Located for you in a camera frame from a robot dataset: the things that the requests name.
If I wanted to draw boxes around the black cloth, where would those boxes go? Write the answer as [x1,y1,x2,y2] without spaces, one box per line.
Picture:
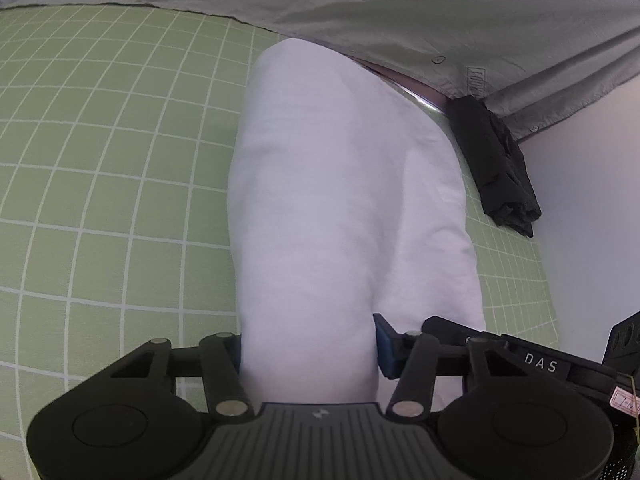
[447,95,543,239]

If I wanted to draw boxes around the grey shirt with carrot print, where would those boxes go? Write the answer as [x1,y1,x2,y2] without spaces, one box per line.
[0,0,640,142]

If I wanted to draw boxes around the white pants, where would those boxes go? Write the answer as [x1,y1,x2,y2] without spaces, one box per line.
[227,39,487,407]

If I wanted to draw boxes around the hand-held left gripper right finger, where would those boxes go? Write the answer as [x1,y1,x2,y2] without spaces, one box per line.
[372,313,511,419]

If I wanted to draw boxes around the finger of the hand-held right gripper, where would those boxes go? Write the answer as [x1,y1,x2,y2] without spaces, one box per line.
[421,315,504,357]

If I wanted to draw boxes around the green grid cutting mat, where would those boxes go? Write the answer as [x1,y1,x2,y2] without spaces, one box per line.
[0,4,559,442]

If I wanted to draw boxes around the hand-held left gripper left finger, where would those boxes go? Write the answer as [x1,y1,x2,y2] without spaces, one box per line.
[106,332,254,419]

